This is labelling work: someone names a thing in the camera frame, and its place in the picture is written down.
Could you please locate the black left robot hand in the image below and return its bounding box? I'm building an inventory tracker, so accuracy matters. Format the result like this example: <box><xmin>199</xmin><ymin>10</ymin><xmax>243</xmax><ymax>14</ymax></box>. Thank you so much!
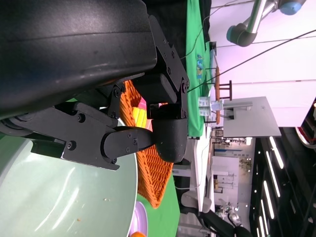
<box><xmin>0</xmin><ymin>0</ymin><xmax>190</xmax><ymax>171</ymax></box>

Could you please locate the magenta striped cake slice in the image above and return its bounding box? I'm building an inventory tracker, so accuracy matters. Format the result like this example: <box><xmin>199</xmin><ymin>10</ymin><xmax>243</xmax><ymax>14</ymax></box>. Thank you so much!
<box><xmin>137</xmin><ymin>97</ymin><xmax>149</xmax><ymax>110</ymax></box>

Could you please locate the pale green bowl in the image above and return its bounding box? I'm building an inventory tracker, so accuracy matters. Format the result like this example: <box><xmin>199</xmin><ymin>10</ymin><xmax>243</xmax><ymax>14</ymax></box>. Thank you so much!
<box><xmin>0</xmin><ymin>118</ymin><xmax>138</xmax><ymax>237</ymax></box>

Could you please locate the orange wicker basket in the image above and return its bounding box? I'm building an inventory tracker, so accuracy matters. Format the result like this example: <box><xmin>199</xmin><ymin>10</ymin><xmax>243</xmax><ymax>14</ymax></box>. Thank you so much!
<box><xmin>118</xmin><ymin>80</ymin><xmax>174</xmax><ymax>209</ymax></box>

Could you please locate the lavender plate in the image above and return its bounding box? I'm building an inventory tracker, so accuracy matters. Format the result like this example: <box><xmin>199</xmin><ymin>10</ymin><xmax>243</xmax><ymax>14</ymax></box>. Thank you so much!
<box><xmin>128</xmin><ymin>201</ymin><xmax>149</xmax><ymax>237</ymax></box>

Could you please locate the white green carton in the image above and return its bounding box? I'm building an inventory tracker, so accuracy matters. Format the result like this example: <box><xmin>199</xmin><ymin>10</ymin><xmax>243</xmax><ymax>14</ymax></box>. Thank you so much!
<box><xmin>198</xmin><ymin>97</ymin><xmax>213</xmax><ymax>117</ymax></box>

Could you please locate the green tablecloth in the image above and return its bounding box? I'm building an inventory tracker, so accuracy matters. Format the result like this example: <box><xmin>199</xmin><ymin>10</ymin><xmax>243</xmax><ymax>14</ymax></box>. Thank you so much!
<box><xmin>0</xmin><ymin>0</ymin><xmax>218</xmax><ymax>237</ymax></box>

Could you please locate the thin white cable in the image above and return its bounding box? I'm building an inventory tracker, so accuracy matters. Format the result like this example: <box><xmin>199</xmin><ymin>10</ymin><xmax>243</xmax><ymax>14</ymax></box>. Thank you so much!
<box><xmin>180</xmin><ymin>0</ymin><xmax>255</xmax><ymax>60</ymax></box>

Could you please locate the long black cable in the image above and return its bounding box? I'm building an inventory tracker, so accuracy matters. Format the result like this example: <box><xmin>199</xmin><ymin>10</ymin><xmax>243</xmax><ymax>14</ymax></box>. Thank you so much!
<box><xmin>186</xmin><ymin>29</ymin><xmax>316</xmax><ymax>93</ymax></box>

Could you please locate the red white curved frame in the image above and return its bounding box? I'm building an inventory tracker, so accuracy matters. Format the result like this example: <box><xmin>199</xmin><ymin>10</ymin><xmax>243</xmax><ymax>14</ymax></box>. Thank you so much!
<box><xmin>295</xmin><ymin>97</ymin><xmax>316</xmax><ymax>149</ymax></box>

